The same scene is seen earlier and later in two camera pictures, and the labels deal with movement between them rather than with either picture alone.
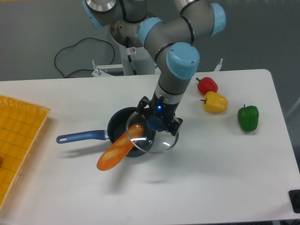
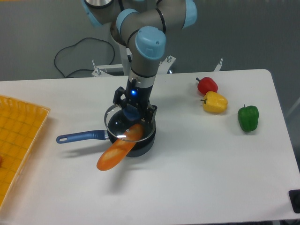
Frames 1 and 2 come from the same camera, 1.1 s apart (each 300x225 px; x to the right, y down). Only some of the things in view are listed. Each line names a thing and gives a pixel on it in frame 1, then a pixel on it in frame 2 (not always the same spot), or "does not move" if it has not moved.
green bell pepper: (248, 117) does not move
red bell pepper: (206, 84) does not move
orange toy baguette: (115, 154) does not move
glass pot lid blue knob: (148, 135) -> (121, 128)
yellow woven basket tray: (22, 124) does not move
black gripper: (164, 109) -> (138, 96)
